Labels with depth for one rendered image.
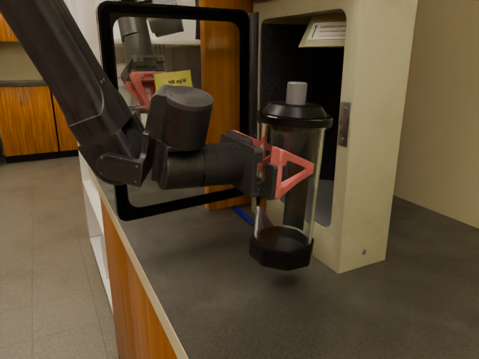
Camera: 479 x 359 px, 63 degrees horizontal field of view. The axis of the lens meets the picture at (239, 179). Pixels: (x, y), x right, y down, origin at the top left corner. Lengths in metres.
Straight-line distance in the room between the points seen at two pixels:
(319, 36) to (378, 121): 0.18
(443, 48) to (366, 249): 0.54
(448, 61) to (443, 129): 0.16
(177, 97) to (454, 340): 0.48
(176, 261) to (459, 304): 0.47
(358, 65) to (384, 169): 0.19
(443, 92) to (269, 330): 0.71
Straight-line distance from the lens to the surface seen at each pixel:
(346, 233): 0.70
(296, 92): 0.56
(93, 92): 0.48
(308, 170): 0.55
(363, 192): 0.69
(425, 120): 1.10
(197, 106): 0.44
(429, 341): 0.62
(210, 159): 0.50
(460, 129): 1.04
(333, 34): 0.72
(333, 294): 0.67
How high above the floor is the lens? 1.31
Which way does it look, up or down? 18 degrees down
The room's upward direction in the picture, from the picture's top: straight up
